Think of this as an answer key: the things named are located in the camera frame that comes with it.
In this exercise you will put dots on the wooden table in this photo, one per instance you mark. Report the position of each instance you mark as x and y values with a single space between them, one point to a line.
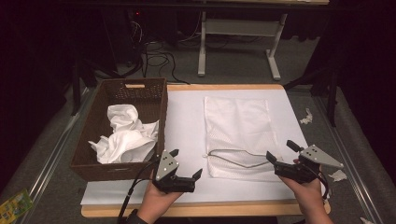
218 211

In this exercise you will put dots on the small paper scrap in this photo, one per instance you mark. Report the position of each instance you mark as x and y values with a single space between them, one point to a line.
366 221

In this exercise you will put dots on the person's left hand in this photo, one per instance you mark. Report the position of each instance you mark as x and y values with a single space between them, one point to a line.
155 202

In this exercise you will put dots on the black stand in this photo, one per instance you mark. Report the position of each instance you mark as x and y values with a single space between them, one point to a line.
76 87
332 93

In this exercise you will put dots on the brown woven basket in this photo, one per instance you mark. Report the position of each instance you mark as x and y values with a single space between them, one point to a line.
121 93

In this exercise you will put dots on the long crumpled paper scrap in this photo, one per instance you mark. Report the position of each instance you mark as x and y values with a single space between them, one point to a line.
307 116

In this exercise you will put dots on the white garment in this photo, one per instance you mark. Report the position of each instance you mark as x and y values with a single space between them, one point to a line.
127 140

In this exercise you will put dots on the black wristwatch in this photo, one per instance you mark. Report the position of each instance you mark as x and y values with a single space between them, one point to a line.
134 218

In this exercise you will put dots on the white mesh laundry bag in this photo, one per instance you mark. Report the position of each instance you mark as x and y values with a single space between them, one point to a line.
239 124

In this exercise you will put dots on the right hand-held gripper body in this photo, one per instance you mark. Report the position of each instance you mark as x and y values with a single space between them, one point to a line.
299 172

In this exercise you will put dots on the green yellow packet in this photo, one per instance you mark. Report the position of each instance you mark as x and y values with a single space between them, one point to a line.
14 207

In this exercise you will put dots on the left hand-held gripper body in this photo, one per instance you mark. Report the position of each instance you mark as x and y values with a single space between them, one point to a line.
169 183

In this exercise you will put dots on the white table sheet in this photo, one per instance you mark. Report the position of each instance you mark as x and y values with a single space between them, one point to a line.
186 124

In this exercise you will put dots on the flat crumpled paper scrap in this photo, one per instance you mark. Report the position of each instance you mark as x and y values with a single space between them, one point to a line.
337 175

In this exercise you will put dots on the white metal desk frame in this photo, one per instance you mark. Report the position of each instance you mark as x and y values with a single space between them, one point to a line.
239 27

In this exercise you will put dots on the person's right hand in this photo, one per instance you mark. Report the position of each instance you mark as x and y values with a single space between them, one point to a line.
309 196

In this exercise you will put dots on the metal floor rail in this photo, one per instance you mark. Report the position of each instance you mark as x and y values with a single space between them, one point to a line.
345 161
53 152

